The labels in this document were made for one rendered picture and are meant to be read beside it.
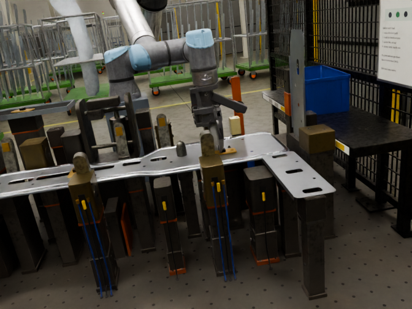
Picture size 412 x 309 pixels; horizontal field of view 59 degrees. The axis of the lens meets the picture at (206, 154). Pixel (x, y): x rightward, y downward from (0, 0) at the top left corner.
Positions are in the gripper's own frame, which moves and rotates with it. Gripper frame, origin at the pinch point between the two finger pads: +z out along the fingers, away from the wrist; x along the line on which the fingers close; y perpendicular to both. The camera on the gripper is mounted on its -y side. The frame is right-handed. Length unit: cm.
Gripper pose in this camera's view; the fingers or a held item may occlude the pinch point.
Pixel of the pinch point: (221, 146)
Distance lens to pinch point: 115.0
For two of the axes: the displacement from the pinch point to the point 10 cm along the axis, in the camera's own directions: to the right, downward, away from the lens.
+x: 1.3, 3.3, -9.3
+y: -9.8, 1.8, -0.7
